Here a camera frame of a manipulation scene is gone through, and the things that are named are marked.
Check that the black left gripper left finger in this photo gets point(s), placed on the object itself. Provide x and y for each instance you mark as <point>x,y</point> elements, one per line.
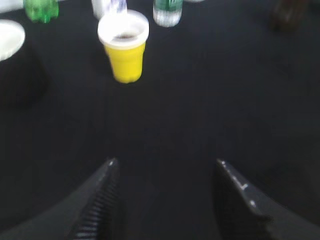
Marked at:
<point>88,213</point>

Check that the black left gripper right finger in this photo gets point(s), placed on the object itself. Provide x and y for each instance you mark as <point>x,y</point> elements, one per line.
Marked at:
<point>244,212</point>

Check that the black cup white inside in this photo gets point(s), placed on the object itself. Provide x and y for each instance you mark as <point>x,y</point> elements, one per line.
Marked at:
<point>23,78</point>

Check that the green sprite bottle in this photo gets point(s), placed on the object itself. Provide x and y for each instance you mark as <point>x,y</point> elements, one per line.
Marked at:
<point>41,10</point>

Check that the blueberry milk carton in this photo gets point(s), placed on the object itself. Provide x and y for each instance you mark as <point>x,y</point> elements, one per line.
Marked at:
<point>107,7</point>

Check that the cola bottle red label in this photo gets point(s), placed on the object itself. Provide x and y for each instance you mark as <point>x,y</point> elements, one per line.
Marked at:
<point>287,14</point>

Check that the clear water bottle green label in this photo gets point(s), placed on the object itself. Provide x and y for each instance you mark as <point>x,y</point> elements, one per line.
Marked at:
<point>167,13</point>

